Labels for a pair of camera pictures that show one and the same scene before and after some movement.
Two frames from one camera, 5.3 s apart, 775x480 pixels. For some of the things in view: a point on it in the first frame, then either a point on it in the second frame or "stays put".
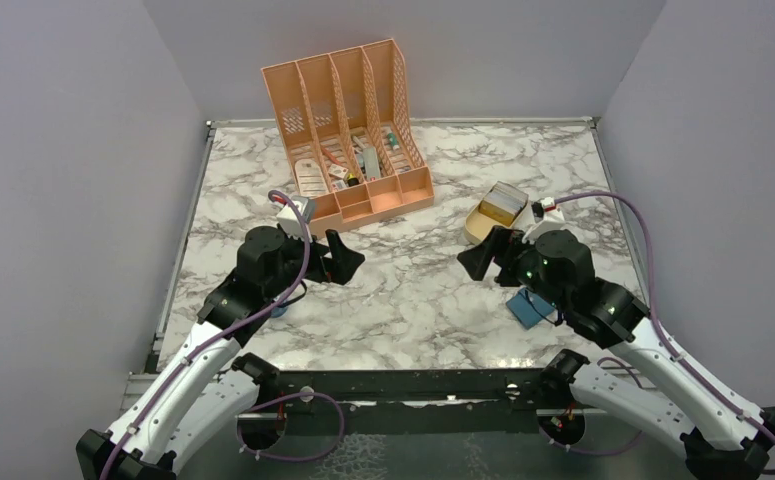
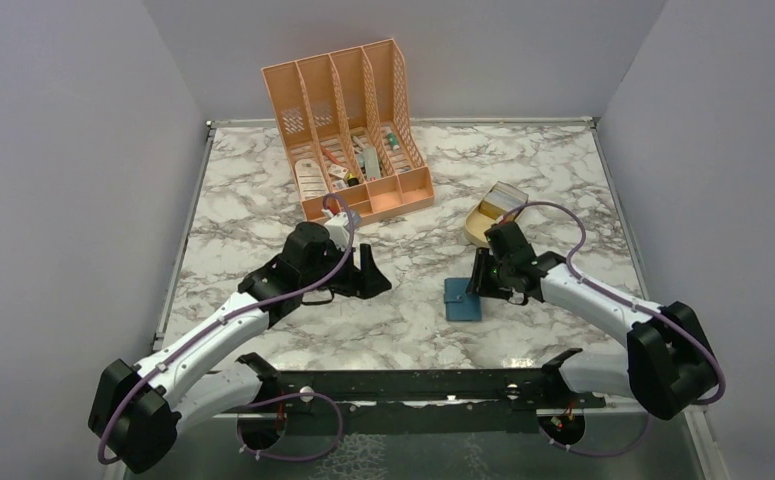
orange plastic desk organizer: [350, 125] stays put
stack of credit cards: [503, 203] stays put
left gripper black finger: [344, 261] to [371, 280]
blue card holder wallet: [525, 312] to [461, 305]
